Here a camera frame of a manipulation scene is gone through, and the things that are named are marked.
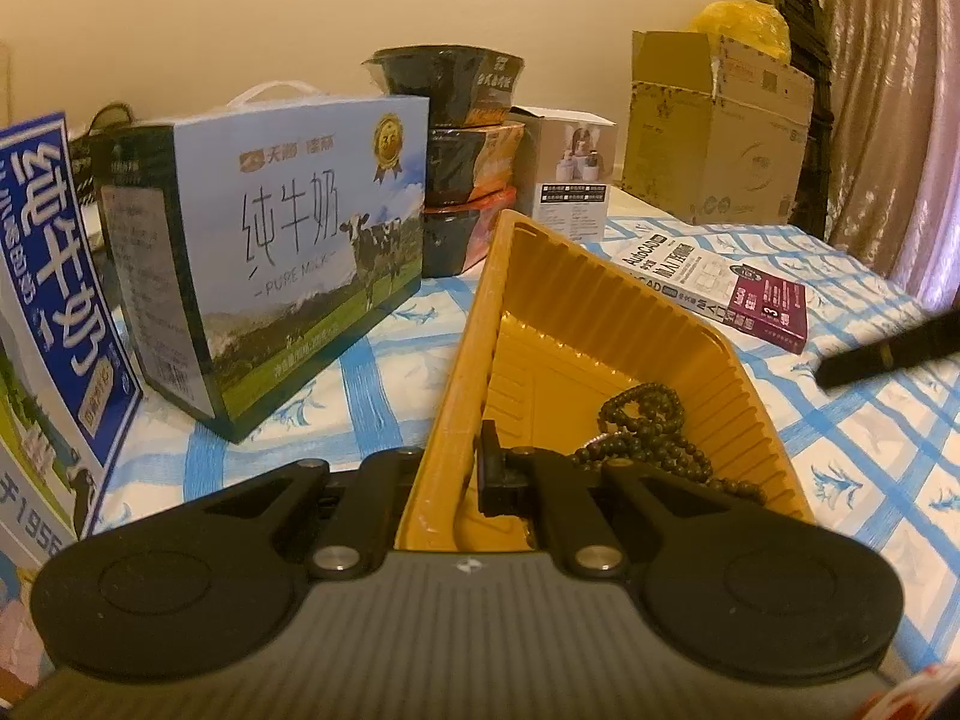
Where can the blue cartoon milk carton box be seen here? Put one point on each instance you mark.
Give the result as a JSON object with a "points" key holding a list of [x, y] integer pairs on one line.
{"points": [[52, 240]]}

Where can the beige patterned curtain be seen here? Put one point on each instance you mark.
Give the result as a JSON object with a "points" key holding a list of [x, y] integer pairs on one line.
{"points": [[892, 127]]}

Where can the orange instant noodle bowl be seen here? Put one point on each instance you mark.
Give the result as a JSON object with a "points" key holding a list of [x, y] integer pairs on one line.
{"points": [[472, 165]]}

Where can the yellow plastic tray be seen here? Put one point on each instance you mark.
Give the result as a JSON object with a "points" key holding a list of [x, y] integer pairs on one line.
{"points": [[570, 300]]}

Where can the yellow plastic bag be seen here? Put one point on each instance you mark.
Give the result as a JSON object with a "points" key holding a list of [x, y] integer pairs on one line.
{"points": [[742, 26]]}

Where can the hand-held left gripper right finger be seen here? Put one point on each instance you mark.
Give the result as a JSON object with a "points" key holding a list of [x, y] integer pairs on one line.
{"points": [[493, 465]]}

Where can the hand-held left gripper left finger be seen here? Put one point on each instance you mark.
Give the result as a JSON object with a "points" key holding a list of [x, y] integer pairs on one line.
{"points": [[390, 472]]}

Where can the blue checkered tablecloth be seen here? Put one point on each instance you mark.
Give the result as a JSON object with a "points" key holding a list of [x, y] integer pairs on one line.
{"points": [[862, 465]]}

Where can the red instant noodle bowl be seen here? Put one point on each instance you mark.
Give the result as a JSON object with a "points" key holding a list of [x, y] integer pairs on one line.
{"points": [[457, 236]]}

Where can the milk box with cow picture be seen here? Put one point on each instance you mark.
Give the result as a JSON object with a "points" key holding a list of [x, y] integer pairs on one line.
{"points": [[300, 240]]}

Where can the large cardboard box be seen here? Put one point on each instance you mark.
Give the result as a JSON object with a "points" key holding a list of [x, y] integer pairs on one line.
{"points": [[712, 142]]}

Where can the white and maroon book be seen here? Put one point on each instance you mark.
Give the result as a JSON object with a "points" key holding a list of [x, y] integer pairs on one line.
{"points": [[712, 285]]}

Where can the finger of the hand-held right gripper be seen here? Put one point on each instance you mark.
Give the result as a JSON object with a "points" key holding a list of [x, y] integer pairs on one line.
{"points": [[885, 356]]}

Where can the red patterned bag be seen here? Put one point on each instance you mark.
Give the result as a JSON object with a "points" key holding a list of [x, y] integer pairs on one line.
{"points": [[915, 694]]}

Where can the small white product box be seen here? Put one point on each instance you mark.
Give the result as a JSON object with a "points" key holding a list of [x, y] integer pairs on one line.
{"points": [[570, 180]]}

